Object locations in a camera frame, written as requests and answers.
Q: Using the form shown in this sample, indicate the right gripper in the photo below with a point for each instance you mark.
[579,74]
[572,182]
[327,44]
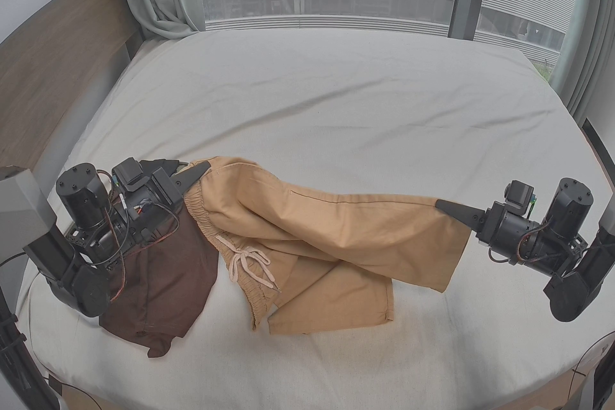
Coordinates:
[502,232]

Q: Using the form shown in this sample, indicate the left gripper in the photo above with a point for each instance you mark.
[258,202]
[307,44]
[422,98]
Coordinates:
[166,201]

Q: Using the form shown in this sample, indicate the tan shorts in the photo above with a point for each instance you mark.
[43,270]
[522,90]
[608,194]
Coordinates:
[336,230]

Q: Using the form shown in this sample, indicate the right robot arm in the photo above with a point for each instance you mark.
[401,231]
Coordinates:
[571,206]

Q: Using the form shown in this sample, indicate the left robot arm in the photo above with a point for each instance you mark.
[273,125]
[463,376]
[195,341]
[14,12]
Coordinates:
[79,192]

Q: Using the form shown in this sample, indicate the bed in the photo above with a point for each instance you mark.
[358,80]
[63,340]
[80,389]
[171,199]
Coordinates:
[365,120]

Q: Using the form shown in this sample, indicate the black garment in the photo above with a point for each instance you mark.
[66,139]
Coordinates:
[161,162]

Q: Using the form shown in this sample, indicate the brown garment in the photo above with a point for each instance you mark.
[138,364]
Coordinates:
[163,292]

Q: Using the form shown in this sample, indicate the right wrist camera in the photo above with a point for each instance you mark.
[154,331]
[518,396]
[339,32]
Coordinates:
[519,194]

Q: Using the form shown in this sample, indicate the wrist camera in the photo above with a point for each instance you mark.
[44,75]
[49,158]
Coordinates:
[127,172]
[519,194]

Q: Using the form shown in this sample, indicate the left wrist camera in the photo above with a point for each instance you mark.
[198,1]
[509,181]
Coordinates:
[127,172]

